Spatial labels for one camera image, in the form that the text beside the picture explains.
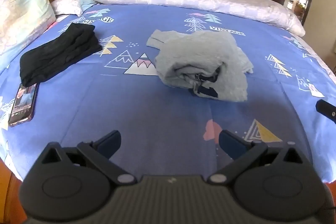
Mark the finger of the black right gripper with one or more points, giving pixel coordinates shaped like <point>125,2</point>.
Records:
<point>326,109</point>

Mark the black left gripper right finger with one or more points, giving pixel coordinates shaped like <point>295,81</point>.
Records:
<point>243,154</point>

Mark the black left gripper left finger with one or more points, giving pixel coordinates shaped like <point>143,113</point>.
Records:
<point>97,155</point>

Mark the grey sweatpants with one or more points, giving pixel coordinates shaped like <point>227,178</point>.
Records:
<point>208,63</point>

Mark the small white blue pillow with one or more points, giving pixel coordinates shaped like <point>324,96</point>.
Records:
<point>71,7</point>

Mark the folded black garment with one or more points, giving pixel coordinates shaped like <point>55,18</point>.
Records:
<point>42,63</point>

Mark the smartphone with pink case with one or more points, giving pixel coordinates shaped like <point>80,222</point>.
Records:
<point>24,105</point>

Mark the large pastel patterned pillow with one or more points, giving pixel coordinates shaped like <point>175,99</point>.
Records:
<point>22,21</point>

